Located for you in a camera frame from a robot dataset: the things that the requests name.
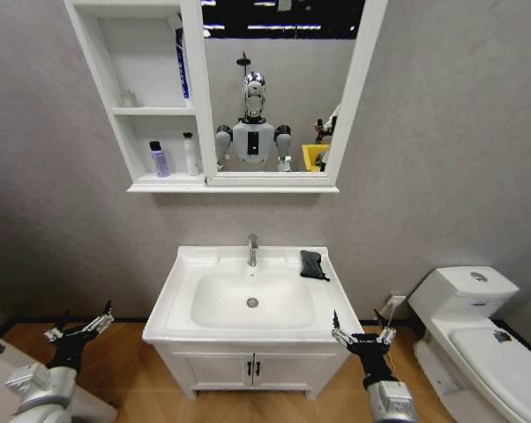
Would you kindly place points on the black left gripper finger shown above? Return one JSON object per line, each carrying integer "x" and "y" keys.
{"x": 54, "y": 332}
{"x": 99, "y": 322}

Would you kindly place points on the white wall socket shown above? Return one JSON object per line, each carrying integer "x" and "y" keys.
{"x": 395, "y": 305}

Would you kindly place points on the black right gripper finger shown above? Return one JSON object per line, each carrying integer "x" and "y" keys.
{"x": 386, "y": 336}
{"x": 342, "y": 335}

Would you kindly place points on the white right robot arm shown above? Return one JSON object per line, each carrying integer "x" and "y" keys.
{"x": 389, "y": 403}

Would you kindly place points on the white wall cabinet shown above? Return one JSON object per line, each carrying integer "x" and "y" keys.
{"x": 155, "y": 111}

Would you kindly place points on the white bottle with black cap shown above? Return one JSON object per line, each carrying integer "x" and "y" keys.
{"x": 190, "y": 156}

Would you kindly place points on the purple bottle with black cap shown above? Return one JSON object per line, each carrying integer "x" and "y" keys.
{"x": 160, "y": 162}

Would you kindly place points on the clear glass cup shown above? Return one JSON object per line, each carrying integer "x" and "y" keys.
{"x": 128, "y": 99}

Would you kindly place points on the cabinet mirror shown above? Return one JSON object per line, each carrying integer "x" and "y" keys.
{"x": 283, "y": 66}

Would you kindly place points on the chrome faucet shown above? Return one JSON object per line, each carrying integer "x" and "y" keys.
{"x": 252, "y": 253}

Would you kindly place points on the chrome sink drain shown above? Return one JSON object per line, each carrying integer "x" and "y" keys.
{"x": 252, "y": 302}

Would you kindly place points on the white vanity cabinet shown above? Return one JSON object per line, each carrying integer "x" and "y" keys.
{"x": 212, "y": 370}

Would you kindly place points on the blue and white tube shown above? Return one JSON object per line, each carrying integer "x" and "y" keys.
{"x": 184, "y": 75}

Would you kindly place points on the chrome toilet flush button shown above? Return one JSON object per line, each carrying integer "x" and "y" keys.
{"x": 479, "y": 276}

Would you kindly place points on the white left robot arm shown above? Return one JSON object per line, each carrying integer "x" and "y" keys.
{"x": 40, "y": 390}

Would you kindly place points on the dark grey folded towel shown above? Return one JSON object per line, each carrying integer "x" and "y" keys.
{"x": 311, "y": 264}

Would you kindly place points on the white toilet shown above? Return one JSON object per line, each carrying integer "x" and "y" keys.
{"x": 481, "y": 352}

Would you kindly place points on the white ceramic washbasin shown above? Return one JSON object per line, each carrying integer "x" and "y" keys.
{"x": 177, "y": 308}

